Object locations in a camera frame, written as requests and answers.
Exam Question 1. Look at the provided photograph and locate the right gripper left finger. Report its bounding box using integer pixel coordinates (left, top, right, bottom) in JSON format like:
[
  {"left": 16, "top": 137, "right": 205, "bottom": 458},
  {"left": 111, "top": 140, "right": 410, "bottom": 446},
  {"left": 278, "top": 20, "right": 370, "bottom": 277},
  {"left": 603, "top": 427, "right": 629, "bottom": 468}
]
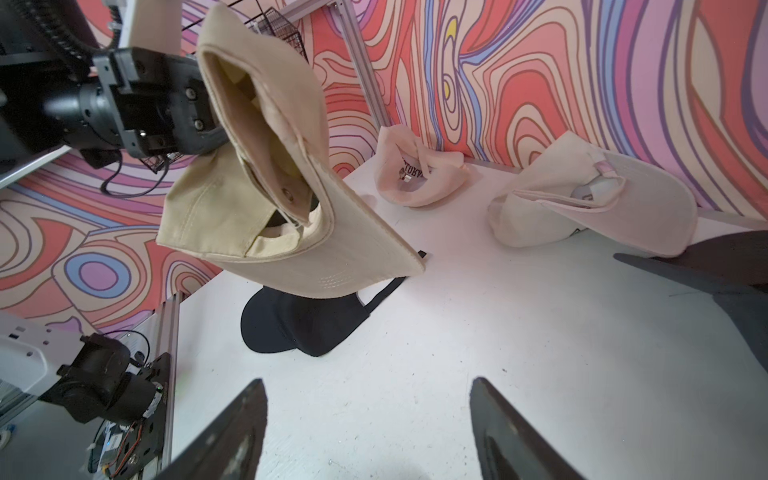
[{"left": 158, "top": 379, "right": 268, "bottom": 480}]

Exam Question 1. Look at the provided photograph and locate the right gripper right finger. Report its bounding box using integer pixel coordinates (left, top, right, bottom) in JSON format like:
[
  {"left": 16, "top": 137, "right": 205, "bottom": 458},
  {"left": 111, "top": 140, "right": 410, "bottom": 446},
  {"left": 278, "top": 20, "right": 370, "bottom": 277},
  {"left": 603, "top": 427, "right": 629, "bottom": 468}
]
[{"left": 470, "top": 377, "right": 582, "bottom": 479}]

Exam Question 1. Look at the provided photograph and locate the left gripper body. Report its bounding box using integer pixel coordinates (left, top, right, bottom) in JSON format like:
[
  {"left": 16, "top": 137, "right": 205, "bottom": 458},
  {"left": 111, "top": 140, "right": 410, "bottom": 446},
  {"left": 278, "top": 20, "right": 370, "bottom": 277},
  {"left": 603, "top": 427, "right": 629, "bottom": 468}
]
[{"left": 93, "top": 48, "right": 207, "bottom": 158}]

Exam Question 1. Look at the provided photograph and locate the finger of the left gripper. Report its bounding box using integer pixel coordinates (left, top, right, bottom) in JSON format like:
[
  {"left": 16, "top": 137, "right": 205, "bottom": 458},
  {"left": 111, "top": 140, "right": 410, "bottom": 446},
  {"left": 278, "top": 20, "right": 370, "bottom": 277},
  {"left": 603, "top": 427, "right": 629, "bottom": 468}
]
[{"left": 179, "top": 89, "right": 228, "bottom": 155}]

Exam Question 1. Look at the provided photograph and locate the tan khaki baseball cap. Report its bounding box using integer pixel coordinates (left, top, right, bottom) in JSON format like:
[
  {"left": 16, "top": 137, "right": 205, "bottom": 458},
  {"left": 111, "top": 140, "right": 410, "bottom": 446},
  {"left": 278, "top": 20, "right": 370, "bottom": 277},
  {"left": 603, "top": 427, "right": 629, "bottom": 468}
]
[{"left": 156, "top": 3, "right": 425, "bottom": 298}]

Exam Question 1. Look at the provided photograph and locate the black cap with white logo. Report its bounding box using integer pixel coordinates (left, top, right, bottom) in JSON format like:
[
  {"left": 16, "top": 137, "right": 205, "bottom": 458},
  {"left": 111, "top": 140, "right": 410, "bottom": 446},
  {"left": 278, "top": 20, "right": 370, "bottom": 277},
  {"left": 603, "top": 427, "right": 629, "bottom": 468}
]
[{"left": 240, "top": 277, "right": 405, "bottom": 357}]

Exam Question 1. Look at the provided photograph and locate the cream baseball cap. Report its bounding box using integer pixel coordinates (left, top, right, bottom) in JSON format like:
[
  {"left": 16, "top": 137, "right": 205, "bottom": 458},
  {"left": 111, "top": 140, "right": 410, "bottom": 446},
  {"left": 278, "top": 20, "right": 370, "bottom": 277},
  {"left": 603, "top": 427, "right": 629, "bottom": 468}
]
[{"left": 372, "top": 125, "right": 470, "bottom": 208}]

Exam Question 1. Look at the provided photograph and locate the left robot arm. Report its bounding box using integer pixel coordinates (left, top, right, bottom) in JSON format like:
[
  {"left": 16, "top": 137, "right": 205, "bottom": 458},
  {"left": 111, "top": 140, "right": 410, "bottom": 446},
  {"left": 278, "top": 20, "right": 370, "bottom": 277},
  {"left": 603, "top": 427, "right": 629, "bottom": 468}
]
[{"left": 1, "top": 1, "right": 227, "bottom": 425}]

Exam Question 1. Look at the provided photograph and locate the light beige baseball cap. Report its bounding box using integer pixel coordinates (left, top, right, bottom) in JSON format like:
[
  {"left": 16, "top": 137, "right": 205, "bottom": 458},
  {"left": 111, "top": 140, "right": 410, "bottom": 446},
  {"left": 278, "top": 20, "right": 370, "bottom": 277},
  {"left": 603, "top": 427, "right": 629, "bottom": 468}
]
[{"left": 487, "top": 132, "right": 697, "bottom": 257}]

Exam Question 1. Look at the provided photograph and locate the dark grey baseball cap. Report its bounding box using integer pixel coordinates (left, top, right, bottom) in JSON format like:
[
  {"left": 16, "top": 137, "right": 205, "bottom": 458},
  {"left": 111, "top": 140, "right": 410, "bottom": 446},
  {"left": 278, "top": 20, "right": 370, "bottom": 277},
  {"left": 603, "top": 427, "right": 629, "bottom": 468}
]
[{"left": 613, "top": 230, "right": 767, "bottom": 367}]

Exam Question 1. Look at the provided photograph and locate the black wire basket left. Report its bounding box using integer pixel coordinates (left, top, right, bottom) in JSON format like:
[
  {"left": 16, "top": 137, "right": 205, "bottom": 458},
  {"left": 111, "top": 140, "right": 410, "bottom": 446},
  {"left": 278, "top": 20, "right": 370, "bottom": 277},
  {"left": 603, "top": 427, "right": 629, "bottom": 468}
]
[{"left": 225, "top": 1, "right": 309, "bottom": 61}]

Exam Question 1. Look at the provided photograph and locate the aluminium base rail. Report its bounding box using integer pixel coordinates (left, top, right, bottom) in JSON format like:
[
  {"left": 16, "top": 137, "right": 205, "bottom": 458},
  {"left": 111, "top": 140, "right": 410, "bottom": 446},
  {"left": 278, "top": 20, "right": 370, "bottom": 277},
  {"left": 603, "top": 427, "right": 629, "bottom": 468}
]
[{"left": 0, "top": 292, "right": 184, "bottom": 480}]

